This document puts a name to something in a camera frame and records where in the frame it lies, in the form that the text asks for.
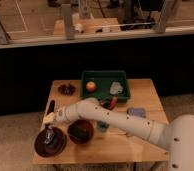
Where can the crumpled clear plastic wrap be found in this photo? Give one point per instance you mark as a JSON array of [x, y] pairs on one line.
[[116, 88]]

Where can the red bowl with dark sponge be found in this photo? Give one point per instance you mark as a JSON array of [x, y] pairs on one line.
[[80, 132]]

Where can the red handled tool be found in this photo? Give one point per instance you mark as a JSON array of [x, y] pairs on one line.
[[110, 105]]

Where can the dark grape bunch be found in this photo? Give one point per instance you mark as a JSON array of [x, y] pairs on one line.
[[66, 89]]

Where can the wooden table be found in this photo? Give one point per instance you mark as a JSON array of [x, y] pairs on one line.
[[115, 146]]

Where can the blue cup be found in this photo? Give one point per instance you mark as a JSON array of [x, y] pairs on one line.
[[102, 126]]

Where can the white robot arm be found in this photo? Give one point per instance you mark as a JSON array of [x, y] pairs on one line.
[[176, 137]]

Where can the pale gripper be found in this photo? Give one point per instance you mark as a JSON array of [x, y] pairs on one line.
[[50, 118]]

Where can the orange apple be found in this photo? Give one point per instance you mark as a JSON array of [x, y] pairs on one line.
[[91, 86]]

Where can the green plastic tray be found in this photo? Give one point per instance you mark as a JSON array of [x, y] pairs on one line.
[[104, 81]]

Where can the blue grey sponge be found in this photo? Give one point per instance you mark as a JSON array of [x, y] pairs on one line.
[[139, 112]]

